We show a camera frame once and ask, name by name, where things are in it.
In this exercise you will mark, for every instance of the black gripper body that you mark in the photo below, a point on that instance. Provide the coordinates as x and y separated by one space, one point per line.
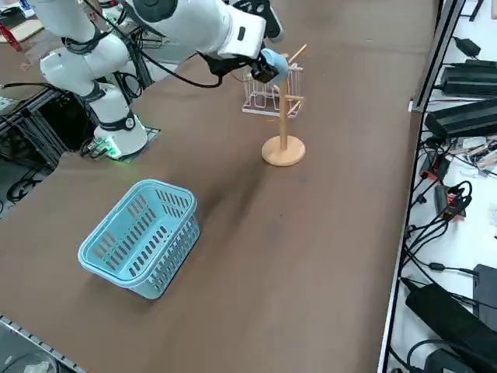
264 72

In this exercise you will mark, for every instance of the blue cup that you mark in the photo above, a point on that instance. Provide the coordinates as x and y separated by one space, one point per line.
280 66

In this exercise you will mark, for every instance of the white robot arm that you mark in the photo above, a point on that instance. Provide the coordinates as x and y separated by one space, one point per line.
194 23

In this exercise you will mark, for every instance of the wooden cup rack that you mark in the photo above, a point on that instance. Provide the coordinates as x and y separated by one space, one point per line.
283 149

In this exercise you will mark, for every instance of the blue plastic basket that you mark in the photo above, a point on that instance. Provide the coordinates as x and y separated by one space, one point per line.
128 268

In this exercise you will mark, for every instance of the red black device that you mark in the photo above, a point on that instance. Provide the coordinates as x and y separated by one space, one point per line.
435 169

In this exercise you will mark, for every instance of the black power supply box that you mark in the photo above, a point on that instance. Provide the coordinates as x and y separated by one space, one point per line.
470 81
462 116

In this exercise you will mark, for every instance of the small black power adapter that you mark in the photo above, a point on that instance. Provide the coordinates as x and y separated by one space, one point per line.
468 46

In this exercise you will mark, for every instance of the red black connector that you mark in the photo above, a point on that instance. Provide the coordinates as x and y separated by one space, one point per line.
452 204

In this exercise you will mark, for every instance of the red stool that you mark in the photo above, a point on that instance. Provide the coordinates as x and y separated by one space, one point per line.
9 37

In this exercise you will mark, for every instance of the large black power adapter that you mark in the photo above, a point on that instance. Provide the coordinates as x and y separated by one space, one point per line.
446 318

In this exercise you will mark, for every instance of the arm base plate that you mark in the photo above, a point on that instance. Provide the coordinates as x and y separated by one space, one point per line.
149 134

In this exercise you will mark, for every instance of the aluminium frame post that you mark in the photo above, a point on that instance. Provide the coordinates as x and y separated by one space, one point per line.
438 50

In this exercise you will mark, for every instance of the metal frame cart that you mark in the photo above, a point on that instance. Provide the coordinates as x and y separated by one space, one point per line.
27 116

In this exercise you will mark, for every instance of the aluminium rail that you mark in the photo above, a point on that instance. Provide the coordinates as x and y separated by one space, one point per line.
35 338

